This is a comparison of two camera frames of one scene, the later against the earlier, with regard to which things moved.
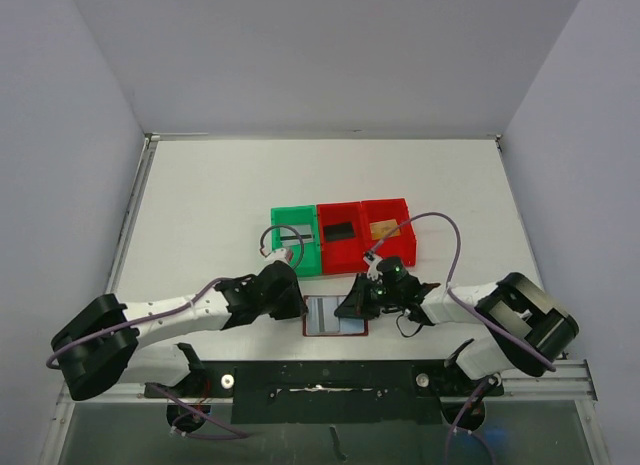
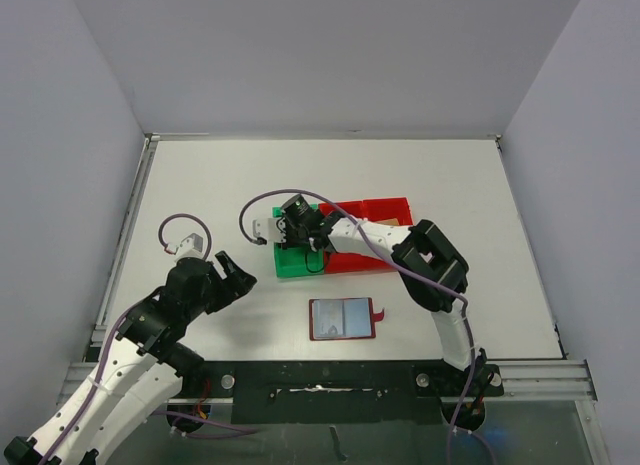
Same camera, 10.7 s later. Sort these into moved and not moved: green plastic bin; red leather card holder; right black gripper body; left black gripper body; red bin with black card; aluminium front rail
Moved: red leather card holder; left black gripper body; right black gripper body
Not moved: aluminium front rail; green plastic bin; red bin with black card
